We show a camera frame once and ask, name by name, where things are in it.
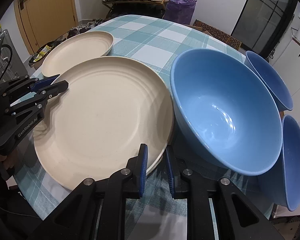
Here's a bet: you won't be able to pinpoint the cream plate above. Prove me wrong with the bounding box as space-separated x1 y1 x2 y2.
33 56 174 190
41 31 114 77

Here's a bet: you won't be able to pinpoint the cream plate front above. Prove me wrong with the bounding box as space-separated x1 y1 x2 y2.
33 56 174 190

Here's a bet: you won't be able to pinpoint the large light blue bowl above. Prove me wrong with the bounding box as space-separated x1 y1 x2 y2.
170 48 283 176

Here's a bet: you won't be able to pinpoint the dark blue bowl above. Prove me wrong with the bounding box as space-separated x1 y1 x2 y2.
245 51 293 112
258 115 300 211

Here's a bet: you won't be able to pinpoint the dark blue bowl back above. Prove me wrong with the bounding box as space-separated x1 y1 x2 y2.
245 51 293 112

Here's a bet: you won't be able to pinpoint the white kitchen cabinets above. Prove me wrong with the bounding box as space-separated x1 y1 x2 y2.
273 38 300 96

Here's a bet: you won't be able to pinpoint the person's left hand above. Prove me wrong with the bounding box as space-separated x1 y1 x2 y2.
0 153 16 181

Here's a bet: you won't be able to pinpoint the teal checkered tablecloth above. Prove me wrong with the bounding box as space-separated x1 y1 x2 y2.
15 15 273 239

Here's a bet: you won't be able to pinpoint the cream trash bin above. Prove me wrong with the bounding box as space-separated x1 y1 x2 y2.
28 42 55 69

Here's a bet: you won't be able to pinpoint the wooden door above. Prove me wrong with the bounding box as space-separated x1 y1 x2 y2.
14 0 78 54

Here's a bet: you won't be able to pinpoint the patterned cardboard box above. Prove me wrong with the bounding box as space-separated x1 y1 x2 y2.
192 20 242 50

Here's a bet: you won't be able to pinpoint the purple plastic bag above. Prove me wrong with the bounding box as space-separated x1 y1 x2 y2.
163 0 197 25

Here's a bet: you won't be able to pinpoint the black framed glass door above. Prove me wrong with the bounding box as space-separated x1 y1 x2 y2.
232 0 297 58

